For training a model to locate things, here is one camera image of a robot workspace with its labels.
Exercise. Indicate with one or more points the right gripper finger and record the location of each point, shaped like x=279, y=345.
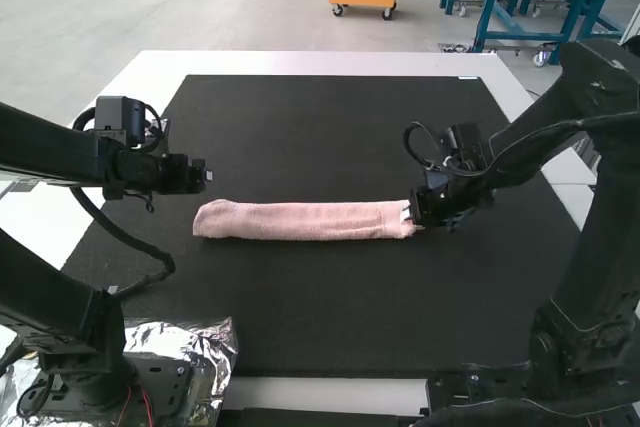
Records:
x=407, y=206
x=409, y=218

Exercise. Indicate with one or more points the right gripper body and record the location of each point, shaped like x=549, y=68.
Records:
x=445, y=199

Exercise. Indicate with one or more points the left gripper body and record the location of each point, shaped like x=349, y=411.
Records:
x=180, y=174

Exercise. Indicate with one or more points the pale towel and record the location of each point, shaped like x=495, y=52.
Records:
x=300, y=219

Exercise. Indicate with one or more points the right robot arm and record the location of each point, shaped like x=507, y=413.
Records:
x=600, y=247

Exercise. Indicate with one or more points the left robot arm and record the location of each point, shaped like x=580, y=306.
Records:
x=50, y=152

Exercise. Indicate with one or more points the black mat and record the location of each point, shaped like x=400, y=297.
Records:
x=320, y=147

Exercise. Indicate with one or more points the silver foil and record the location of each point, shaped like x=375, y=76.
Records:
x=200, y=342

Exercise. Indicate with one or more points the dark base panel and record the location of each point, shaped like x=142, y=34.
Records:
x=465, y=387

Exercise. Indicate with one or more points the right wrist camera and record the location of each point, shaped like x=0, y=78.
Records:
x=467, y=142

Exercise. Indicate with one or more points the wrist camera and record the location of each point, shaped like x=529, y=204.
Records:
x=467, y=142
x=117, y=114

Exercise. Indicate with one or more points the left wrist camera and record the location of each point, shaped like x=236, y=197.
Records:
x=117, y=114

